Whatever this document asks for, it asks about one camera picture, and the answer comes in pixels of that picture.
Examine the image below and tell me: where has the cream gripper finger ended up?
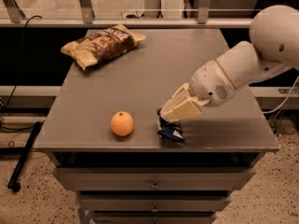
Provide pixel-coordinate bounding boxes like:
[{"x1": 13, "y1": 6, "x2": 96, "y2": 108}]
[
  {"x1": 171, "y1": 83, "x2": 193, "y2": 104},
  {"x1": 160, "y1": 96, "x2": 210, "y2": 122}
]

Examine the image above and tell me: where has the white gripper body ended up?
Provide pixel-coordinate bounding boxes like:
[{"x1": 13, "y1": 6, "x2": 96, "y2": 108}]
[{"x1": 190, "y1": 60, "x2": 236, "y2": 106}]

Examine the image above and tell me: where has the dark blue rxbar wrapper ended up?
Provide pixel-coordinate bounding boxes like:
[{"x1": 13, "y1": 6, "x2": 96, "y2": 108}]
[{"x1": 157, "y1": 110, "x2": 185, "y2": 145}]

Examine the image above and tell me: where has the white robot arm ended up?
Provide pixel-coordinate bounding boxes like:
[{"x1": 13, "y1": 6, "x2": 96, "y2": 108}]
[{"x1": 160, "y1": 6, "x2": 299, "y2": 123}]

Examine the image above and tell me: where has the orange fruit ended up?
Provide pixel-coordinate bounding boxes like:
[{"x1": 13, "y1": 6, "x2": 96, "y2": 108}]
[{"x1": 110, "y1": 111, "x2": 134, "y2": 136}]

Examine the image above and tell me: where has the top grey drawer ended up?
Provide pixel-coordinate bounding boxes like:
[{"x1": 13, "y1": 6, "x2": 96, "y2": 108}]
[{"x1": 53, "y1": 167, "x2": 255, "y2": 191}]

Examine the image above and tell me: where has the grey drawer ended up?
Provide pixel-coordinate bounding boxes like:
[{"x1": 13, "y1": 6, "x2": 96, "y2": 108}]
[
  {"x1": 53, "y1": 167, "x2": 255, "y2": 191},
  {"x1": 92, "y1": 212, "x2": 217, "y2": 224},
  {"x1": 78, "y1": 192, "x2": 232, "y2": 213}
]

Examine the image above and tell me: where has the grey drawer cabinet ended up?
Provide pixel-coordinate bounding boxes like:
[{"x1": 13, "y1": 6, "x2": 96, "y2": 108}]
[{"x1": 33, "y1": 27, "x2": 280, "y2": 224}]

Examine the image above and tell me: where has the brown yellow chip bag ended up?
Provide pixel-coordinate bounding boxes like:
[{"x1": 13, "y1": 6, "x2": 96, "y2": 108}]
[{"x1": 61, "y1": 24, "x2": 146, "y2": 70}]

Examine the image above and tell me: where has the middle grey drawer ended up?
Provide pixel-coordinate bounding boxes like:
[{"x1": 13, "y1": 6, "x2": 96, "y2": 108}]
[{"x1": 78, "y1": 192, "x2": 232, "y2": 213}]

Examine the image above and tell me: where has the bottom grey drawer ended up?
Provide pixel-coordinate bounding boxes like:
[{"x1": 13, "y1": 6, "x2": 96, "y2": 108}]
[{"x1": 92, "y1": 212, "x2": 217, "y2": 224}]

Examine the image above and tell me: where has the black rod on floor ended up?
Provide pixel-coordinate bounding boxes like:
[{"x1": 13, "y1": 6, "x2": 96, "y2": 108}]
[{"x1": 7, "y1": 121, "x2": 42, "y2": 193}]

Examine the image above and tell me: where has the black cable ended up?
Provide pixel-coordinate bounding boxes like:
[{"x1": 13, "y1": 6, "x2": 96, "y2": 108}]
[{"x1": 0, "y1": 14, "x2": 44, "y2": 133}]

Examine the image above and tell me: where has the metal railing frame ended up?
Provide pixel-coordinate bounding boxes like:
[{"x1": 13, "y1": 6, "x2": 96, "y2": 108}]
[{"x1": 0, "y1": 0, "x2": 299, "y2": 29}]

